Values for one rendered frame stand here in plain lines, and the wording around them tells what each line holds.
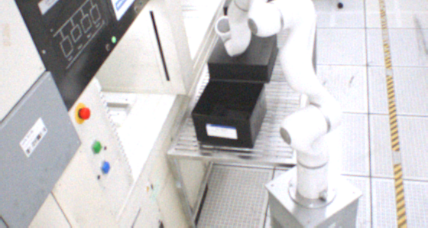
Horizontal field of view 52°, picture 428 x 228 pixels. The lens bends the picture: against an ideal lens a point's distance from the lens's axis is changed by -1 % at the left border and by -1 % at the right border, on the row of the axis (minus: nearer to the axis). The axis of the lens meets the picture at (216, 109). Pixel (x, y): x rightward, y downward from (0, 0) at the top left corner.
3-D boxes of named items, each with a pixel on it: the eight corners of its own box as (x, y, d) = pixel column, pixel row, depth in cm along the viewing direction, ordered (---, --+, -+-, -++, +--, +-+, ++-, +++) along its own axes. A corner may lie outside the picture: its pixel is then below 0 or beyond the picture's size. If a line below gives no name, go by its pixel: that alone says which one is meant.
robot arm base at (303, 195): (346, 192, 174) (349, 160, 162) (309, 216, 168) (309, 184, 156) (314, 164, 187) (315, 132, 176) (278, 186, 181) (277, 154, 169)
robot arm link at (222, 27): (244, 40, 189) (238, 21, 191) (238, 32, 176) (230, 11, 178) (227, 48, 191) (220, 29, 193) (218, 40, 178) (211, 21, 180)
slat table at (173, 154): (299, 260, 237) (297, 164, 189) (193, 246, 253) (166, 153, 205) (316, 105, 332) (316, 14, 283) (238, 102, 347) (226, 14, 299)
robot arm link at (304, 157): (335, 159, 163) (338, 110, 148) (295, 182, 158) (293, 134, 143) (314, 141, 172) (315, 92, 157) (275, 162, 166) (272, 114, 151)
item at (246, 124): (196, 141, 208) (189, 113, 197) (215, 104, 228) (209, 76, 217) (253, 149, 199) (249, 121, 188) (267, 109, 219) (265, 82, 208)
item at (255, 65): (269, 83, 202) (267, 60, 194) (207, 80, 211) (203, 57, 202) (279, 49, 224) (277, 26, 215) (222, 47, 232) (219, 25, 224)
